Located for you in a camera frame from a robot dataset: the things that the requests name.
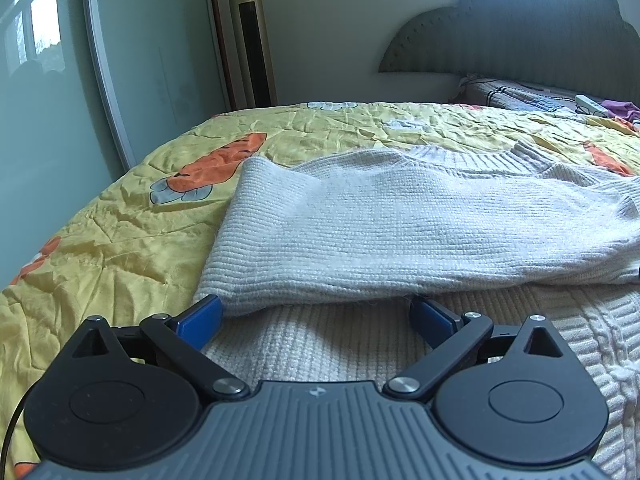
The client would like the grey cloud-shaped headboard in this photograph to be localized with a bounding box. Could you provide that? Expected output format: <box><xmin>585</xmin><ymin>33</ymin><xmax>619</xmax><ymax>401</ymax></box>
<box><xmin>378</xmin><ymin>0</ymin><xmax>640</xmax><ymax>107</ymax></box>

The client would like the purple cloth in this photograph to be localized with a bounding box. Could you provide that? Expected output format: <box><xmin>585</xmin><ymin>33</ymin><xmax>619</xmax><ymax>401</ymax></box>
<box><xmin>600</xmin><ymin>99</ymin><xmax>640</xmax><ymax>127</ymax></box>

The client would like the glass wardrobe door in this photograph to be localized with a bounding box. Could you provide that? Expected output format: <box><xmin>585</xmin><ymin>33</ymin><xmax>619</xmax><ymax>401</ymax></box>
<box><xmin>82</xmin><ymin>0</ymin><xmax>232</xmax><ymax>171</ymax></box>
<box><xmin>0</xmin><ymin>0</ymin><xmax>137</xmax><ymax>291</ymax></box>

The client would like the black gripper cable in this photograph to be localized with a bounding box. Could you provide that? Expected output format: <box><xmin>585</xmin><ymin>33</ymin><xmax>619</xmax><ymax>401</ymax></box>
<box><xmin>0</xmin><ymin>384</ymin><xmax>37</xmax><ymax>480</ymax></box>

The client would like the white power strip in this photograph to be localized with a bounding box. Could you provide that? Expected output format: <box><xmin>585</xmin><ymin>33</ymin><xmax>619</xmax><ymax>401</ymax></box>
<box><xmin>574</xmin><ymin>94</ymin><xmax>612</xmax><ymax>119</ymax></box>

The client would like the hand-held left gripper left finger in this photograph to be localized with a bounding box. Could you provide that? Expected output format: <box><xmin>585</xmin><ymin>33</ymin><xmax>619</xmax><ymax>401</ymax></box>
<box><xmin>72</xmin><ymin>294</ymin><xmax>252</xmax><ymax>402</ymax></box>

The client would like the gold tower air conditioner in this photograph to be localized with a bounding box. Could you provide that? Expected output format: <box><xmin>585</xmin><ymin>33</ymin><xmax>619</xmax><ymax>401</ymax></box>
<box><xmin>225</xmin><ymin>0</ymin><xmax>278</xmax><ymax>110</ymax></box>

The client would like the yellow carrot print blanket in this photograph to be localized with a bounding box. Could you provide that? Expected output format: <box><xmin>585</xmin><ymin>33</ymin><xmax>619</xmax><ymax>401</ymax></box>
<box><xmin>0</xmin><ymin>101</ymin><xmax>640</xmax><ymax>480</ymax></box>

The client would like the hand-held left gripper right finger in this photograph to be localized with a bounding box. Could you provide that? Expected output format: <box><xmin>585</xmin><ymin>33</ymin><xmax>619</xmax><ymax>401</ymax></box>
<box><xmin>384</xmin><ymin>296</ymin><xmax>567</xmax><ymax>403</ymax></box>

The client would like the white knit sweater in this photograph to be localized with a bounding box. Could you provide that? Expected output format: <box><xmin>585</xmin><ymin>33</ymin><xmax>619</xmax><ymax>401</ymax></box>
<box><xmin>192</xmin><ymin>144</ymin><xmax>640</xmax><ymax>480</ymax></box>

